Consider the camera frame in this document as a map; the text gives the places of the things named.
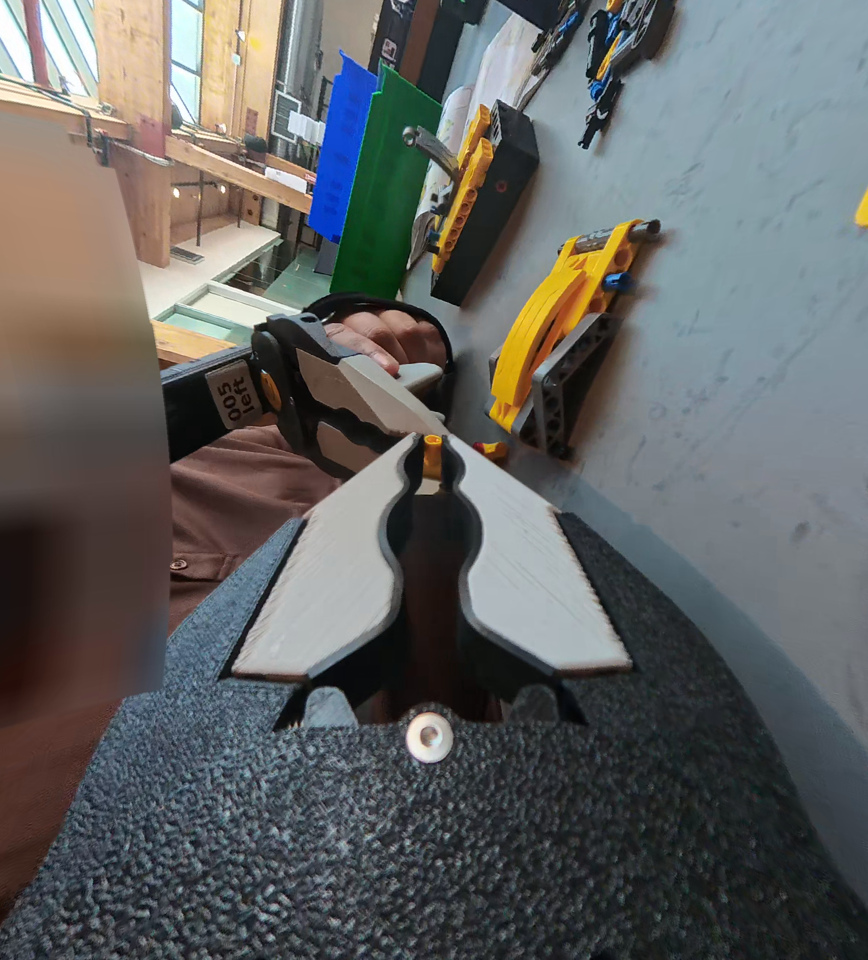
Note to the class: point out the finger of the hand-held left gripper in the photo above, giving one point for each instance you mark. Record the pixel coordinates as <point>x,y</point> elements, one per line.
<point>352,443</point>
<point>389,402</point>

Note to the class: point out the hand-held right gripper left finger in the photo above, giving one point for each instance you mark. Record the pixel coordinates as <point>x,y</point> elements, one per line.
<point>322,600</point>

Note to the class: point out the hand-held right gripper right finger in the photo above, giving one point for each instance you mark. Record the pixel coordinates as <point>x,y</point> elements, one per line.
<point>547,593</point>

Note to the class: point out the yellow connector with blue pin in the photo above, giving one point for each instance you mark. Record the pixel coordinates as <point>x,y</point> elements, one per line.
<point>433,455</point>

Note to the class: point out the yellow and grey brick assembly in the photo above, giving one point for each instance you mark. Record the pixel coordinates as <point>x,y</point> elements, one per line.
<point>554,315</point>

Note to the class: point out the green board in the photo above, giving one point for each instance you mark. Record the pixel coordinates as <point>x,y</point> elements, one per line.
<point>382,180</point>

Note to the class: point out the black and yellow brick block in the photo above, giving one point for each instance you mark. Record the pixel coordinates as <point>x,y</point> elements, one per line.
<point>487,210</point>

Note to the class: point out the blue board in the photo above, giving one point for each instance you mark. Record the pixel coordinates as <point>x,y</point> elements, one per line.
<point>341,143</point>

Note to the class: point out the instruction booklet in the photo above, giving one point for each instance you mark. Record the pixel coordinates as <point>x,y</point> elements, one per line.
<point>502,60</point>

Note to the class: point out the pile of blue grey connectors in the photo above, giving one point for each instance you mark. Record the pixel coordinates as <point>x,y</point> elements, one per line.
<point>607,53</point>

